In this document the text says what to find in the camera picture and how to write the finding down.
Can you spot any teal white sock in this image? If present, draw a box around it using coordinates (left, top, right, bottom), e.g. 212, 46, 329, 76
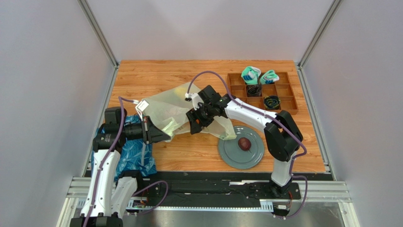
259, 70, 280, 85
241, 66, 261, 85

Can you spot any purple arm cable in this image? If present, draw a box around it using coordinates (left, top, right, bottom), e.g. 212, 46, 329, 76
82, 96, 168, 227
187, 70, 308, 220

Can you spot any black rolled sock upper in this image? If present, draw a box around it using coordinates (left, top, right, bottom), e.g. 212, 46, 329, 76
246, 84, 262, 97

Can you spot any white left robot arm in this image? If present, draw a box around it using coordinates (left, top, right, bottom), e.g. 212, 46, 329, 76
70, 107, 170, 227

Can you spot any pale yellow plastic bag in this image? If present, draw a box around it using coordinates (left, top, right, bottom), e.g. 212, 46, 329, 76
142, 82, 236, 140

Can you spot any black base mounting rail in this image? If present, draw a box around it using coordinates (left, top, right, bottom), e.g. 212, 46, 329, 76
133, 172, 331, 209

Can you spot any brown compartment tray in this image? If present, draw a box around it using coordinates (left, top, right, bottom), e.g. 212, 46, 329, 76
227, 72, 299, 115

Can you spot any dark red fake plum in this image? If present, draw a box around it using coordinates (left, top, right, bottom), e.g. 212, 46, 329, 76
237, 137, 252, 151

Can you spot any teal white sock right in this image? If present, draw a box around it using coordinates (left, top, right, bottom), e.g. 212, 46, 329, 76
259, 70, 280, 85

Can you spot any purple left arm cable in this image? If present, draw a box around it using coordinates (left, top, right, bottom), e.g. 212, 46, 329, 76
82, 96, 168, 227

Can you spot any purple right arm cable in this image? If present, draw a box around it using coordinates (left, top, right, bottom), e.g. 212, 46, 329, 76
187, 70, 308, 220

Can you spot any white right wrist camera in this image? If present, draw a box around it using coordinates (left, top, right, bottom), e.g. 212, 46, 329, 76
185, 93, 204, 110

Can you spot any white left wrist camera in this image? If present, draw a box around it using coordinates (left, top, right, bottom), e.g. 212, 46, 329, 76
135, 99, 149, 121

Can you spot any blue leaf-pattern cloth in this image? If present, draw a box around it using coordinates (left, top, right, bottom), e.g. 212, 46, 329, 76
96, 111, 157, 182

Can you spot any teal white sock left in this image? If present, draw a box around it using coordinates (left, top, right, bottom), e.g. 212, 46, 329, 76
241, 66, 261, 85

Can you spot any grey round plate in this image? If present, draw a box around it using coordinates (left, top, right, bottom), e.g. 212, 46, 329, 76
218, 126, 265, 170

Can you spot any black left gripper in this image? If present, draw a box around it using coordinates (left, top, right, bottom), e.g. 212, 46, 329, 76
120, 116, 170, 144

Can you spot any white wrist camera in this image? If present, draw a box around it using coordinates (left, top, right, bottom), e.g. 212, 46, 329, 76
135, 99, 149, 121
185, 93, 204, 110

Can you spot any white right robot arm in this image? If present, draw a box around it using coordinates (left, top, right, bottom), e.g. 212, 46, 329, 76
184, 86, 303, 198

